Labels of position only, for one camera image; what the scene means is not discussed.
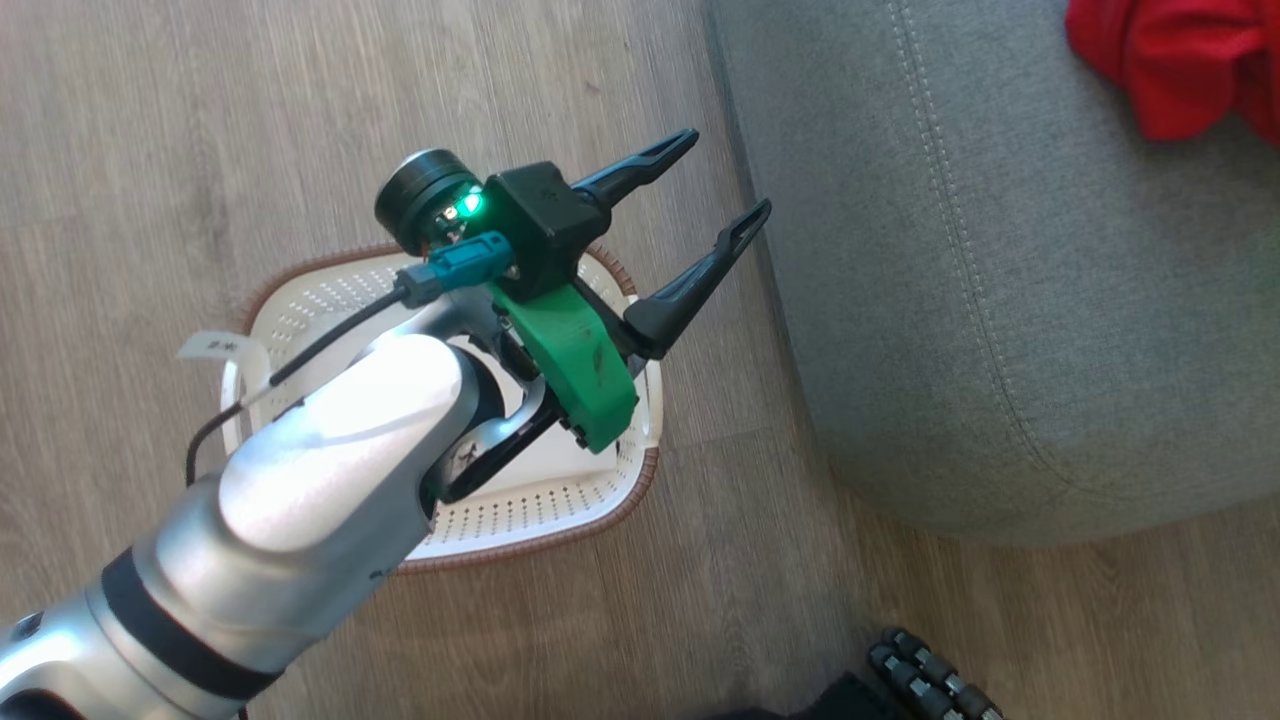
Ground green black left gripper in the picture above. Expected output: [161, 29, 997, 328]
[375, 128, 773, 456]

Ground plain red garment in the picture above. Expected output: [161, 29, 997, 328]
[1065, 0, 1280, 146]

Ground white basket with brown rim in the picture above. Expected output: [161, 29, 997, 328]
[220, 240, 661, 576]

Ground grey sofa seat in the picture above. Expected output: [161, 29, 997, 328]
[705, 0, 1280, 546]

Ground white label tag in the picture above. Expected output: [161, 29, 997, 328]
[178, 330, 271, 396]

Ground black roller wheel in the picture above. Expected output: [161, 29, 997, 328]
[865, 625, 1006, 720]

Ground black cable with teal connector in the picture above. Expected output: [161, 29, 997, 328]
[185, 230, 516, 491]

